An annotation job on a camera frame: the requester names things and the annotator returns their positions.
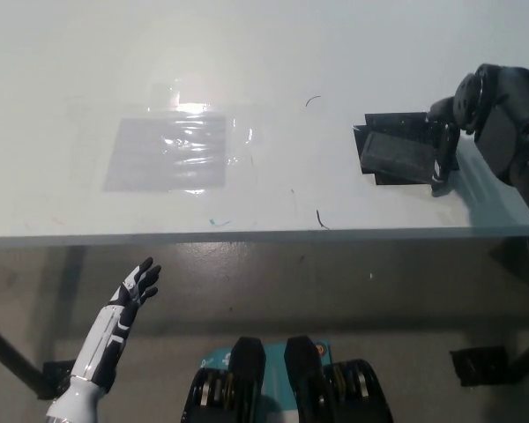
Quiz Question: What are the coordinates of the grey rectangular tape patch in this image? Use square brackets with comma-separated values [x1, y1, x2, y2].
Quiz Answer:
[101, 115, 227, 194]

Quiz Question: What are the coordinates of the black floor foot plate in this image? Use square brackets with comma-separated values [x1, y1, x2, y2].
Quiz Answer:
[37, 360, 115, 400]
[450, 346, 510, 388]

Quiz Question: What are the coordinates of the dark right robot hand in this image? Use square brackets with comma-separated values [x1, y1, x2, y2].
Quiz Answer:
[424, 63, 529, 198]

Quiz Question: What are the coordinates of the clear plastic film sheet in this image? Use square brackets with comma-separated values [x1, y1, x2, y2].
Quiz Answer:
[86, 81, 261, 219]

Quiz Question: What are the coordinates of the black table leg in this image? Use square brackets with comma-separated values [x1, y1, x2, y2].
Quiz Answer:
[0, 315, 56, 400]

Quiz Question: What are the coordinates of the black table corner brace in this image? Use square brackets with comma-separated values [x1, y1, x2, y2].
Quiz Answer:
[488, 235, 529, 306]

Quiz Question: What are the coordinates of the black teal robot torso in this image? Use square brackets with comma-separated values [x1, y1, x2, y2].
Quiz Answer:
[180, 335, 396, 423]

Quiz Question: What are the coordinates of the dark grey whiteboard eraser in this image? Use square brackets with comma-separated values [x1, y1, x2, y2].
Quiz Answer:
[359, 131, 440, 184]

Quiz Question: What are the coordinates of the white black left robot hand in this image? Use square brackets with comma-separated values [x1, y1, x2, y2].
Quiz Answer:
[69, 257, 162, 393]

